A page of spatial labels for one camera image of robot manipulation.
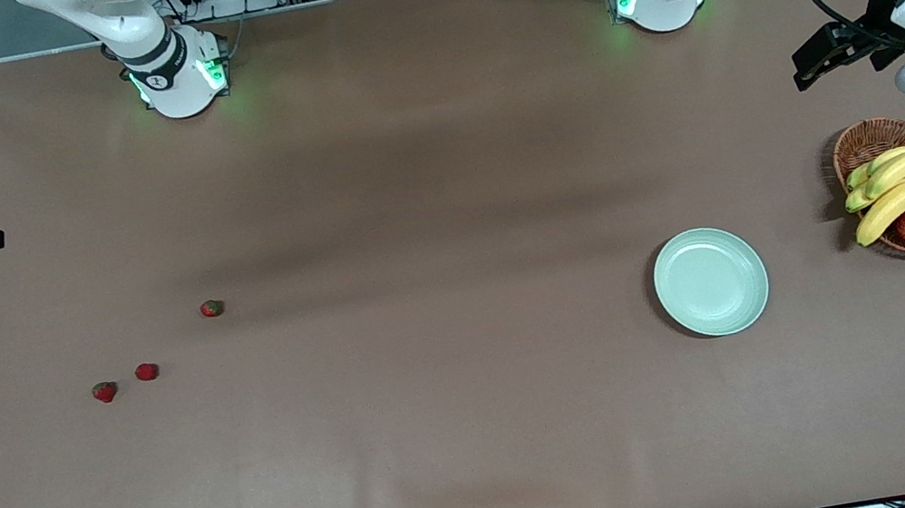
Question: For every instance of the brown wicker basket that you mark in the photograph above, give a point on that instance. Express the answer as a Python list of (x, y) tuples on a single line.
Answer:
[(879, 137)]

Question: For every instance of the brown table cover mat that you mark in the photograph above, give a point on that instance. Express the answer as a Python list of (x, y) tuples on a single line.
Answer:
[(482, 433)]

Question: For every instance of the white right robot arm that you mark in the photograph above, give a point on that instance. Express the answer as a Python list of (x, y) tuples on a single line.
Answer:
[(174, 71)]

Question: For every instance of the pale green plate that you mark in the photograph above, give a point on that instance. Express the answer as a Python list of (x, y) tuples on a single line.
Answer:
[(711, 281)]

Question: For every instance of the red strawberry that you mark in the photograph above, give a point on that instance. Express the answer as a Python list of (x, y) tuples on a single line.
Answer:
[(105, 392), (211, 308), (147, 371)]

